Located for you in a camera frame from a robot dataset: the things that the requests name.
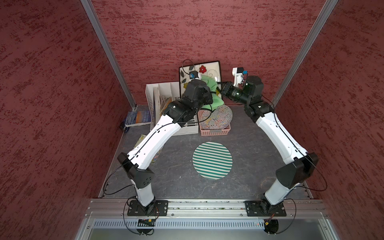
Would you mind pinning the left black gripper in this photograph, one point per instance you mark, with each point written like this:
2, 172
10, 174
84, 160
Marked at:
206, 92

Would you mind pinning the round colourful speckled plate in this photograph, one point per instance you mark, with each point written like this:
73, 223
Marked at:
218, 119

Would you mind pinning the right aluminium corner post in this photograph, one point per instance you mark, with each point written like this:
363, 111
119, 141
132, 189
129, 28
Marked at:
320, 21

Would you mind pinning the pink plastic basket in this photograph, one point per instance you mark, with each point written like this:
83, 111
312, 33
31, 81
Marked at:
215, 132

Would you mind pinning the orange comic book in rack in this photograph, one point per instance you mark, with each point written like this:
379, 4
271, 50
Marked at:
164, 101

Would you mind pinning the left aluminium corner post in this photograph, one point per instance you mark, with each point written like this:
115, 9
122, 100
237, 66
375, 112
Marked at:
97, 26

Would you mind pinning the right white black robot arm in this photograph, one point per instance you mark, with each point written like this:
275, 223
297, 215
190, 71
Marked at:
299, 164

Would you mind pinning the green striped round plate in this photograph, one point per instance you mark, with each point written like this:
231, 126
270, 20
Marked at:
212, 160

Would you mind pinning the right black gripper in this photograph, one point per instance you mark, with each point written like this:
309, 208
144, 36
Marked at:
226, 89

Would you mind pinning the green microfiber cloth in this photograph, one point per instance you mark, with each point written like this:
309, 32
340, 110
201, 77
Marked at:
217, 101

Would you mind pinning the floral picture book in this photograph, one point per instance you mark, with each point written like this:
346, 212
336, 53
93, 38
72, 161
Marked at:
141, 145

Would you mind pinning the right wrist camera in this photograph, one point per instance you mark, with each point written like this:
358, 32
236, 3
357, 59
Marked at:
238, 74

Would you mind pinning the aluminium corner post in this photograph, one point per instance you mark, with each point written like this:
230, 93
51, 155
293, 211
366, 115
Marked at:
97, 26
320, 21

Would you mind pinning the square floral plate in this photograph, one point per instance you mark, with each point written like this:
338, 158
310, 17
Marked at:
211, 69

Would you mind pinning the white file organizer rack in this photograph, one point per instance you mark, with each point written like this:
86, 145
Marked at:
158, 96

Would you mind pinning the blue book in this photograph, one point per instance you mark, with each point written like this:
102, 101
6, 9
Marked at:
138, 118

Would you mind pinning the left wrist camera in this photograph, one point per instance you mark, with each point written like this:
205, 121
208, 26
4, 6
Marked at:
190, 69

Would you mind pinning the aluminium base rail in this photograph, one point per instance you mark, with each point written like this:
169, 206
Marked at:
210, 209

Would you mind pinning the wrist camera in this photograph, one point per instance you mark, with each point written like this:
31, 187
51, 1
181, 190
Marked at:
190, 69
238, 74

